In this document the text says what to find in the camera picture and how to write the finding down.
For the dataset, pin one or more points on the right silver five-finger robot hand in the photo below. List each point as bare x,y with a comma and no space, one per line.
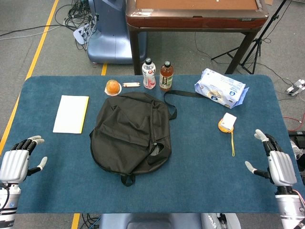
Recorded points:
282,167

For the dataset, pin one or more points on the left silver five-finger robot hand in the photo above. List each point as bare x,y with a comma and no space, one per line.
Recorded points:
13,164

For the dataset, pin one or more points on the black fabric backpack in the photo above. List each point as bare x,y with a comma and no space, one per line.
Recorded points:
128,128

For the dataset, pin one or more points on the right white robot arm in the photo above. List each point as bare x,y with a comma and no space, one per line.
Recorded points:
289,207

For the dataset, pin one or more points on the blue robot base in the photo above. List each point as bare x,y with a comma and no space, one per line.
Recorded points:
109,35

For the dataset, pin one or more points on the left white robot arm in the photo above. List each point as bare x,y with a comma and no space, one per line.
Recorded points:
9,205

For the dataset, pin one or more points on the small white box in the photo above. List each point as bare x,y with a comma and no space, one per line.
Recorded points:
229,120

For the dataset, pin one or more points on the white notepad with yellow edge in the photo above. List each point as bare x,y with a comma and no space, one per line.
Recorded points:
70,114

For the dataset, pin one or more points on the blue table mat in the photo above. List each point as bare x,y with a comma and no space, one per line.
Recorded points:
202,171

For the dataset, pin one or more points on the grey power strip with plugs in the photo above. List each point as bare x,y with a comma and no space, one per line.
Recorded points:
296,86

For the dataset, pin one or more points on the pale blue tissue pack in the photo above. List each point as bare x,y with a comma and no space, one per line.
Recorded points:
220,88

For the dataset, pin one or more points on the black tripod stand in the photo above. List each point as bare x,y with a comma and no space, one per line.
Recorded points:
256,47

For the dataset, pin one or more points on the orange jelly cup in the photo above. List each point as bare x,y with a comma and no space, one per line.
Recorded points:
113,87

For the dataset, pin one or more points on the grey robot torso base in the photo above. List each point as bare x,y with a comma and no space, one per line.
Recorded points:
155,221

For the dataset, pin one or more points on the wrapped sausage snack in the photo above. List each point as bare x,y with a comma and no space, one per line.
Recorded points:
131,84

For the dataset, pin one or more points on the white power strip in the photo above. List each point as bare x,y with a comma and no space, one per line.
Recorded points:
79,34

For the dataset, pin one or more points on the brown tea bottle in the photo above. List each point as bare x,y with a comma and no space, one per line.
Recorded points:
166,77

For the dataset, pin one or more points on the clear bottle with pink label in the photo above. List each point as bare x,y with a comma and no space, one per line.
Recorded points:
149,74

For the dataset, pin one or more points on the brown mahjong table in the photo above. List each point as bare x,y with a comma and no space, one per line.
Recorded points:
195,20

